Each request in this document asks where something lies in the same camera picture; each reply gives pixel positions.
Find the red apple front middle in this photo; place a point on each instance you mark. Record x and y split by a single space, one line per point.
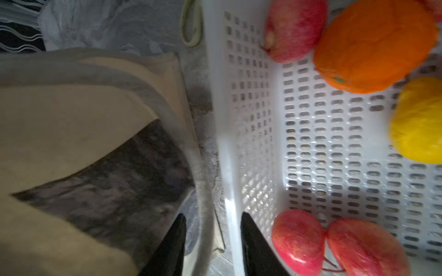
363 248

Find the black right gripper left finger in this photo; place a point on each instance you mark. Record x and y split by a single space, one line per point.
168 259

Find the red apple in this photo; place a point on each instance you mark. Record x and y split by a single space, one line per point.
363 248
299 239
293 28

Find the cream canvas grocery bag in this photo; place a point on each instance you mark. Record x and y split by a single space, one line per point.
98 158

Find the red apple front left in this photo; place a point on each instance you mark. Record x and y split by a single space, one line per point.
299 239

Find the yellow lemon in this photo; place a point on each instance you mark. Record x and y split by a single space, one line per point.
416 124

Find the red apple back left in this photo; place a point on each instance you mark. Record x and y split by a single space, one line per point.
293 28

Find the orange tangerine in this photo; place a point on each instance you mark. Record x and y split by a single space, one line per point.
373 44

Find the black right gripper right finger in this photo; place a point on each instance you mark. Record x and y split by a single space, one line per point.
259 259

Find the white plastic fruit basket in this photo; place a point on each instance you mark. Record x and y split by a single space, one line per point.
287 139

